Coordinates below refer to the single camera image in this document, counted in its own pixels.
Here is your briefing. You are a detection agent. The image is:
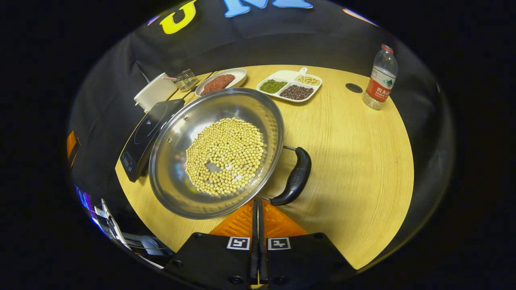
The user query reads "clear water bottle red label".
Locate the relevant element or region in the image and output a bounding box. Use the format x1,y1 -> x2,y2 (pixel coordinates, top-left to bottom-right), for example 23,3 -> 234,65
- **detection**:
363,44 -> 399,111

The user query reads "steel pot with black handle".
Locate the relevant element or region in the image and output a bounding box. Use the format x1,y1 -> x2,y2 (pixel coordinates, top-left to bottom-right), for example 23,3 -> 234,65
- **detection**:
148,87 -> 312,220

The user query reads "black induction cooktop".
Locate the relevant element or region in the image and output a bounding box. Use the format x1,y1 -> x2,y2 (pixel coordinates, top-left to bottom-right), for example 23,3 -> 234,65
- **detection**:
120,99 -> 186,183

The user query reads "small wire basket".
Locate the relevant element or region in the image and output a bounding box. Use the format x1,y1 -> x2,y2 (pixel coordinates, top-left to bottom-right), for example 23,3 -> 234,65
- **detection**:
163,68 -> 199,93

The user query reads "white divided dish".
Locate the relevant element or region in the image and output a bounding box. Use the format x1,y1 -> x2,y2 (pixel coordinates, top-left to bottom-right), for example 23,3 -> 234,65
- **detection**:
256,67 -> 323,104

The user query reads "pile of soybeans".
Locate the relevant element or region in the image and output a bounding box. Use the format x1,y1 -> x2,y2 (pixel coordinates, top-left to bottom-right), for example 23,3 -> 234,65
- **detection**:
185,117 -> 267,197

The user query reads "white toaster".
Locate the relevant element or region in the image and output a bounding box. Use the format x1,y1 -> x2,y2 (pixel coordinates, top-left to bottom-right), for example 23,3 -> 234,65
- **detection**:
133,72 -> 178,114

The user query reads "heap of green beans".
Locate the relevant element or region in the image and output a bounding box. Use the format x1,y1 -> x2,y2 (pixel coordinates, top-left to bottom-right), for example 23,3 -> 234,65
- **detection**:
259,79 -> 288,94

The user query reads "red meat piece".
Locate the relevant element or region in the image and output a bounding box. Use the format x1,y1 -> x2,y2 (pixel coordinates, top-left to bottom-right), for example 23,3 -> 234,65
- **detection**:
214,74 -> 236,88
200,80 -> 223,96

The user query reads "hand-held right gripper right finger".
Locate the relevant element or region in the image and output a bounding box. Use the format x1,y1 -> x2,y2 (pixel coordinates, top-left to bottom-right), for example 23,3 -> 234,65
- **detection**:
258,198 -> 358,286

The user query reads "heap of dark red beans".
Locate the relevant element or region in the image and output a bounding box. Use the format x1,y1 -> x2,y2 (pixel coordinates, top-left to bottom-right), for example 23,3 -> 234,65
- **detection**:
279,85 -> 314,101

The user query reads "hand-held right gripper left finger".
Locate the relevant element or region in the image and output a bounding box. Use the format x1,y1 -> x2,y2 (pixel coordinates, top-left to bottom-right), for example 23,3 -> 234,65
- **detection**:
162,199 -> 259,287

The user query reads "round white plate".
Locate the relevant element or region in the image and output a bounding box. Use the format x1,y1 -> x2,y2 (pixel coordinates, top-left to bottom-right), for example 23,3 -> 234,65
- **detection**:
195,68 -> 248,98

